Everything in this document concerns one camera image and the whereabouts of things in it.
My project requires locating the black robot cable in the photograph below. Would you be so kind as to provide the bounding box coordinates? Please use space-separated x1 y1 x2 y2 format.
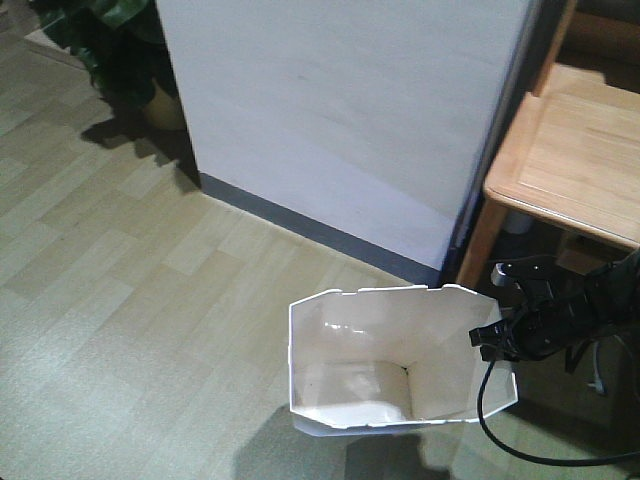
477 357 640 467

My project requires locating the white and blue container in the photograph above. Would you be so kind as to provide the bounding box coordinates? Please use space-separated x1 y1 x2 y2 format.
502 211 534 235

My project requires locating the green potted plant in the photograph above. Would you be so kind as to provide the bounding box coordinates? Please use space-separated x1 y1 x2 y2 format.
30 0 186 131

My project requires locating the white plastic trash bin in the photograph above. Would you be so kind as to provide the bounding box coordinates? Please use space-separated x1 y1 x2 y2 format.
288 284 518 437

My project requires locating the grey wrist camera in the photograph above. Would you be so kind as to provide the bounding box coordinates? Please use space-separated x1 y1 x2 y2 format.
490 255 556 287

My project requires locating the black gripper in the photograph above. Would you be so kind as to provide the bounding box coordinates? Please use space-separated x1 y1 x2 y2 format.
469 291 600 362

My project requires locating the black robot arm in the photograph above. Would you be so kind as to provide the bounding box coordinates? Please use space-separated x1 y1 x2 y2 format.
469 251 639 362

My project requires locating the wooden desk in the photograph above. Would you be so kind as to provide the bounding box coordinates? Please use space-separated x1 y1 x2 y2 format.
456 1 639 288

